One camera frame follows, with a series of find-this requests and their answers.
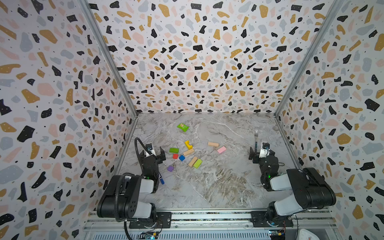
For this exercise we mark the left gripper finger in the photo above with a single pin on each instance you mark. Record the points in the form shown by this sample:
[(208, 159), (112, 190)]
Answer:
[(140, 157), (162, 156)]

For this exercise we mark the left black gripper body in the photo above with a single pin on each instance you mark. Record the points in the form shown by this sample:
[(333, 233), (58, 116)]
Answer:
[(159, 156)]

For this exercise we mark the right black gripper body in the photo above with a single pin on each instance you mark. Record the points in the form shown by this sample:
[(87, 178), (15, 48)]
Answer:
[(258, 154)]

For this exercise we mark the pink block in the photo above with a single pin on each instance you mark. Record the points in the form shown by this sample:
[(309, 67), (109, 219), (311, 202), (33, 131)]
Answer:
[(221, 150)]

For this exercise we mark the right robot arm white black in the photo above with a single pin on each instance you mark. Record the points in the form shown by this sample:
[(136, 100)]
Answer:
[(309, 191)]

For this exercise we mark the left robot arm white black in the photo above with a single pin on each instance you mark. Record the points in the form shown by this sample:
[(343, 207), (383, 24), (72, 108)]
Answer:
[(120, 200)]

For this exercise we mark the dark green block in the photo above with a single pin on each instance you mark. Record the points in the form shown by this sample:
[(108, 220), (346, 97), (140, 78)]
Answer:
[(174, 150)]

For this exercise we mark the purple cube block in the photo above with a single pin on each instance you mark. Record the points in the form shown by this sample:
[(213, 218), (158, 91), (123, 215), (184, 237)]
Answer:
[(170, 168)]

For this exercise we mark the yellow arch block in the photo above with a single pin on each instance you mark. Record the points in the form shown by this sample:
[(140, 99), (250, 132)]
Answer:
[(188, 145)]

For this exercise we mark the lime green block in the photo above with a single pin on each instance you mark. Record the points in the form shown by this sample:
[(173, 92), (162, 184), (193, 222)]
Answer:
[(197, 163)]

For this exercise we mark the green snack packet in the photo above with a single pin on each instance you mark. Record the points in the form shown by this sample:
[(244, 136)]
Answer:
[(183, 127)]

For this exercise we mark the white object bottom right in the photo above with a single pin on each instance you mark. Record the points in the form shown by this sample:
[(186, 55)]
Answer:
[(304, 234)]

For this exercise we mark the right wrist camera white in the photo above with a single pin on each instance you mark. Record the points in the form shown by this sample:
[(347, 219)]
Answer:
[(265, 150)]

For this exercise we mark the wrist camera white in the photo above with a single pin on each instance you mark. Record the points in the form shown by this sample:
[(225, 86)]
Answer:
[(265, 150), (150, 150)]

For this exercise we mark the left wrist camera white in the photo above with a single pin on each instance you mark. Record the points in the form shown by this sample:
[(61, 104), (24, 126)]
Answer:
[(150, 150)]

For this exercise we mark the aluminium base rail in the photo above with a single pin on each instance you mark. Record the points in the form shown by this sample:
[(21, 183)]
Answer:
[(209, 224)]

